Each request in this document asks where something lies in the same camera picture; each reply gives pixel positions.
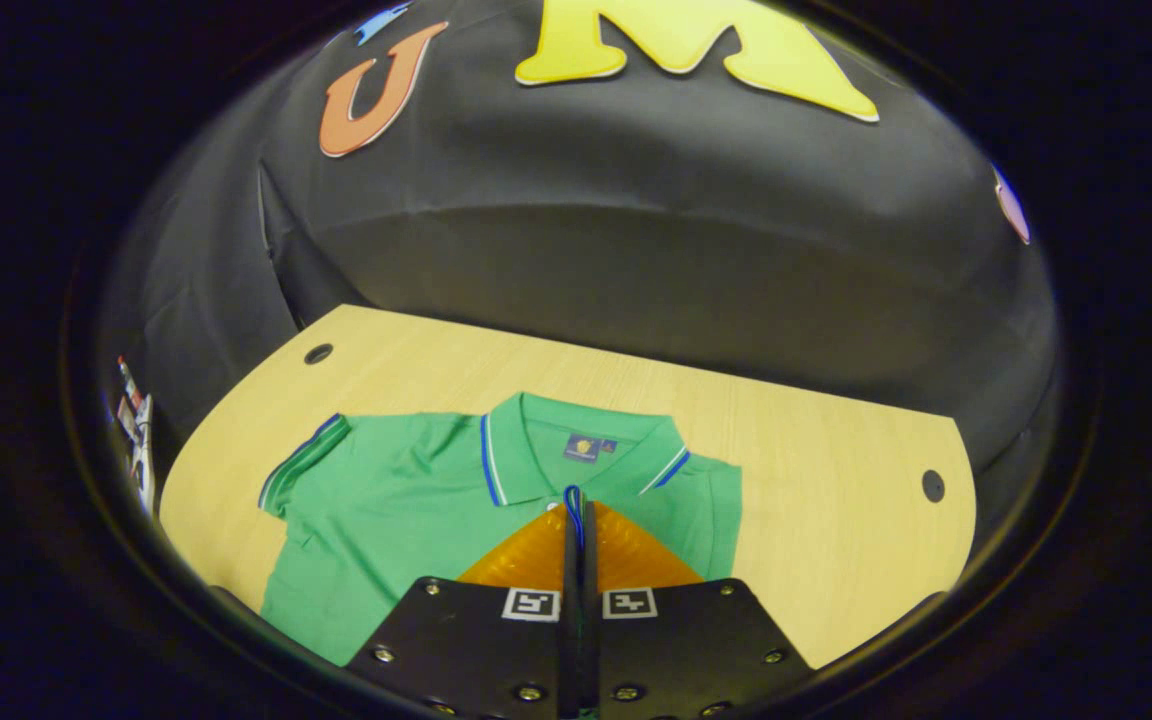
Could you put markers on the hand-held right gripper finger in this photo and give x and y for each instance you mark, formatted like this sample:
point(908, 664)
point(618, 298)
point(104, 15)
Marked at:
point(590, 640)
point(570, 640)

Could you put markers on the green T-shirt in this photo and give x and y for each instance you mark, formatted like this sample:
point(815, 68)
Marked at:
point(406, 500)

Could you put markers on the black backdrop cloth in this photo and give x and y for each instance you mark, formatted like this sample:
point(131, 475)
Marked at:
point(636, 220)

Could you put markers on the coloured standing banner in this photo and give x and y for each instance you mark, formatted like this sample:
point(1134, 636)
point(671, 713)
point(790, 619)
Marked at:
point(141, 440)

